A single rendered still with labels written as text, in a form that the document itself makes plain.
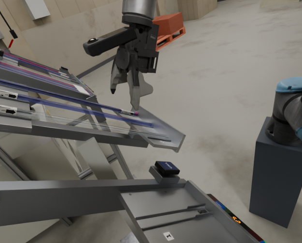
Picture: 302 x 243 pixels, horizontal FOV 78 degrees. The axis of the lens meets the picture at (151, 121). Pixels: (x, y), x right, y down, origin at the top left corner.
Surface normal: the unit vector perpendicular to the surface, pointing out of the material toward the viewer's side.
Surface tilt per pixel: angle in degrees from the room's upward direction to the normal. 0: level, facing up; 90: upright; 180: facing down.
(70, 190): 90
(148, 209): 43
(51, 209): 90
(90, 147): 90
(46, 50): 90
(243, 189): 0
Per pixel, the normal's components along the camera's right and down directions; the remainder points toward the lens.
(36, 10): 0.77, 0.19
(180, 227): 0.37, -0.91
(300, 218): -0.25, -0.79
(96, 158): 0.53, 0.38
